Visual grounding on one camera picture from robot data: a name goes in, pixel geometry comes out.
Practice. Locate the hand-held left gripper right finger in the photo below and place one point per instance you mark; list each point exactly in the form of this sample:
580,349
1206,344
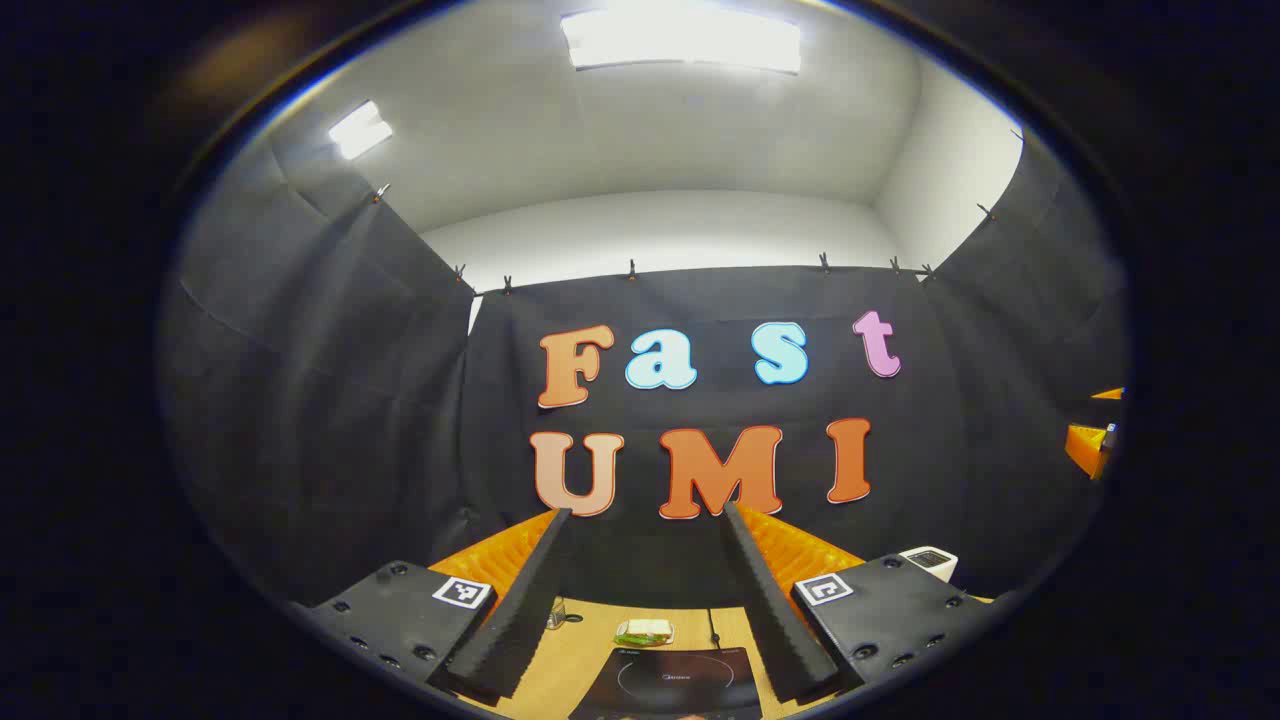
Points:
770,620

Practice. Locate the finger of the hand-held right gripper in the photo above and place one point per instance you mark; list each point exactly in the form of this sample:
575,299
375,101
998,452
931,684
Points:
1085,448
1108,394

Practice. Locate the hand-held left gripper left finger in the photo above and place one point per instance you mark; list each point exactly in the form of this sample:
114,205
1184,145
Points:
525,610

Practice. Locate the black induction cooktop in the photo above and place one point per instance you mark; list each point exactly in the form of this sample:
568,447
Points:
670,685

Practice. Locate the sandwich with lettuce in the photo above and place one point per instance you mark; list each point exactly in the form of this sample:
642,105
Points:
640,633

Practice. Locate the white toaster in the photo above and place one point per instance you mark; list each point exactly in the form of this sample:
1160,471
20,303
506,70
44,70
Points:
945,572

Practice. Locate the ceiling light panel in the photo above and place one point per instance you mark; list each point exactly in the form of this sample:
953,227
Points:
680,40
358,130

